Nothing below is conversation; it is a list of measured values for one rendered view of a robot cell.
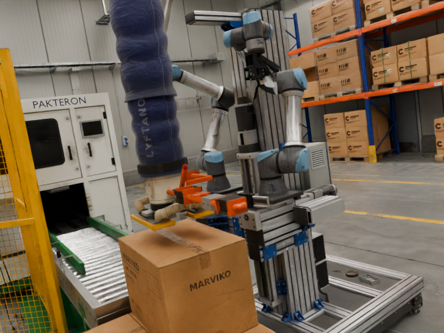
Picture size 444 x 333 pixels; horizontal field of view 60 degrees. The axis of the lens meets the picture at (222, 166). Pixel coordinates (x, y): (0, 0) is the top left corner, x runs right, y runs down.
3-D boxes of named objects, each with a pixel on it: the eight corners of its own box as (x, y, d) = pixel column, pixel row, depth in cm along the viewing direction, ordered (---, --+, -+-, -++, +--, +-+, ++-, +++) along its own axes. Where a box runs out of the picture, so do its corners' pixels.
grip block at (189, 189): (174, 203, 159) (172, 189, 159) (195, 197, 164) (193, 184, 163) (182, 205, 152) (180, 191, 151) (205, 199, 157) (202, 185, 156)
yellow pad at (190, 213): (166, 209, 198) (164, 199, 197) (184, 205, 203) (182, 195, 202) (195, 219, 168) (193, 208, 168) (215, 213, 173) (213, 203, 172)
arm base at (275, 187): (273, 189, 213) (271, 172, 211) (293, 191, 200) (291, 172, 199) (252, 196, 204) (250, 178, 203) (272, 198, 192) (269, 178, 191)
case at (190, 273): (131, 310, 203) (117, 238, 198) (198, 285, 222) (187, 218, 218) (176, 365, 151) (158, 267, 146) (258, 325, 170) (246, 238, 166)
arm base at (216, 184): (221, 185, 253) (219, 170, 252) (235, 186, 241) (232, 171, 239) (202, 190, 244) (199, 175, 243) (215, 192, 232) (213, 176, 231)
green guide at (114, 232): (89, 224, 424) (87, 216, 423) (98, 221, 430) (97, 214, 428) (144, 254, 290) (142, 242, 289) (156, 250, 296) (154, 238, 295)
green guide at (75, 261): (36, 238, 395) (34, 230, 394) (47, 235, 401) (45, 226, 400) (71, 279, 261) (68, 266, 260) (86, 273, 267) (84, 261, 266)
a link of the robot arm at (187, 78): (238, 108, 239) (166, 77, 221) (232, 110, 250) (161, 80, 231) (244, 91, 240) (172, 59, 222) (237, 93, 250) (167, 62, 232)
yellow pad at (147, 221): (130, 219, 189) (128, 209, 188) (149, 213, 194) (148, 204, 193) (153, 231, 159) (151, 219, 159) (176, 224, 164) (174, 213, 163)
